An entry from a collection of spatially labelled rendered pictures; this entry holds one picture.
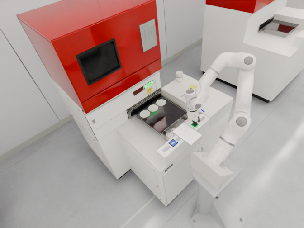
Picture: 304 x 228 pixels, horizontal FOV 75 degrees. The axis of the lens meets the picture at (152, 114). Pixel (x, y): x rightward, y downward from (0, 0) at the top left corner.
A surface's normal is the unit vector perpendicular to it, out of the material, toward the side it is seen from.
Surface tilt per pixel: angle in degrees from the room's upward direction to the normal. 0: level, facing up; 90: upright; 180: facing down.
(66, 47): 90
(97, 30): 90
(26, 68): 90
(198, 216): 0
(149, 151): 0
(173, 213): 0
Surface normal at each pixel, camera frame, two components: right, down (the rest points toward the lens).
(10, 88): 0.66, 0.48
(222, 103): -0.11, -0.70
